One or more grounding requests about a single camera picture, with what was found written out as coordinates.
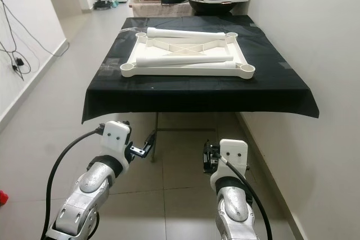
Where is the beige cloth covered bench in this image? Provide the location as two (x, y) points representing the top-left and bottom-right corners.
(130, 1), (195, 19)

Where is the black tablecloth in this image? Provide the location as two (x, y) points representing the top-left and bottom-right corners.
(82, 15), (320, 124)

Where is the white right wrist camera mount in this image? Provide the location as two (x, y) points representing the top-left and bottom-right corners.
(211, 139), (249, 187)

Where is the clear tape piece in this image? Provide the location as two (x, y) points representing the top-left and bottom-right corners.
(100, 60), (122, 75)
(278, 60), (296, 70)
(121, 26), (147, 35)

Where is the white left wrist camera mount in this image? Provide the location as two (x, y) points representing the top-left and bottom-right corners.
(101, 120), (132, 165)

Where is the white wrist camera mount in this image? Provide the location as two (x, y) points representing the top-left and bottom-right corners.
(101, 120), (132, 165)
(211, 139), (249, 187)

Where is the black wall cable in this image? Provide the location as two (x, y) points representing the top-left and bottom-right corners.
(0, 43), (29, 80)
(0, 0), (69, 58)

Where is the metal folding table frame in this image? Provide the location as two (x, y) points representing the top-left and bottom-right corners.
(151, 112), (223, 163)

